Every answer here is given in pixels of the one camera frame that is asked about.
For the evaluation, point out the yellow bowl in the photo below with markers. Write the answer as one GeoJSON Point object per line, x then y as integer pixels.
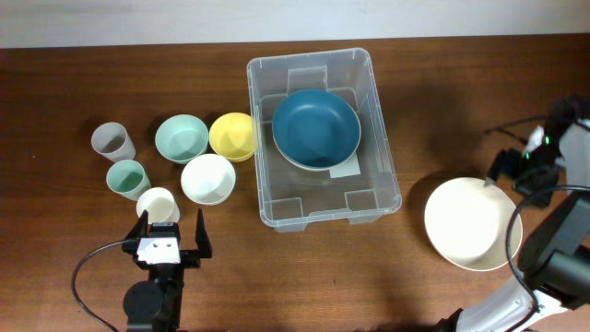
{"type": "Point", "coordinates": [232, 137]}

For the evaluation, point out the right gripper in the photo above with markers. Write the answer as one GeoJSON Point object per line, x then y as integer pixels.
{"type": "Point", "coordinates": [503, 165]}

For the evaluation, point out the grey plastic cup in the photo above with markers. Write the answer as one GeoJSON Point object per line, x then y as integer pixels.
{"type": "Point", "coordinates": [112, 141]}

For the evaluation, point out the cream plate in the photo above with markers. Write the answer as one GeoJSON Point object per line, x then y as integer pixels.
{"type": "Point", "coordinates": [466, 220]}

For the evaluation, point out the white bowl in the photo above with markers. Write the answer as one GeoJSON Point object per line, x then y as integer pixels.
{"type": "Point", "coordinates": [208, 179]}

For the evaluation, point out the beige plate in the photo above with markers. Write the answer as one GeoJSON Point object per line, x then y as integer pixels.
{"type": "Point", "coordinates": [316, 153]}

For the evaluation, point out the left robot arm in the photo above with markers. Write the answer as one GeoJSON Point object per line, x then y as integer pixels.
{"type": "Point", "coordinates": [155, 303]}

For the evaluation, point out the clear plastic storage bin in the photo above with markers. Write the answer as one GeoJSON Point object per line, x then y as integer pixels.
{"type": "Point", "coordinates": [290, 198]}

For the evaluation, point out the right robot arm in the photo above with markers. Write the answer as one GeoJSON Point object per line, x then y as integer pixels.
{"type": "Point", "coordinates": [551, 274]}

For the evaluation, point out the dark blue plate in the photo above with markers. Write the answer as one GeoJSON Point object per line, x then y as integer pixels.
{"type": "Point", "coordinates": [315, 112]}

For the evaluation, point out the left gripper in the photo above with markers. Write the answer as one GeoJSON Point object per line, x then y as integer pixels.
{"type": "Point", "coordinates": [191, 258]}

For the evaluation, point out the cream plastic cup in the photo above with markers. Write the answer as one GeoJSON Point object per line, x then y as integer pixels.
{"type": "Point", "coordinates": [160, 205]}

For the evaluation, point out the white label in bin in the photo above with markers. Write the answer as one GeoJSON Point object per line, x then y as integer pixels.
{"type": "Point", "coordinates": [350, 167]}

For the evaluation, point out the green plastic cup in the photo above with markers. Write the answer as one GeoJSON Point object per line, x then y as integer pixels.
{"type": "Point", "coordinates": [128, 178]}

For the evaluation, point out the mint green bowl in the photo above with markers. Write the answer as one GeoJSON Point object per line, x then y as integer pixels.
{"type": "Point", "coordinates": [182, 138]}

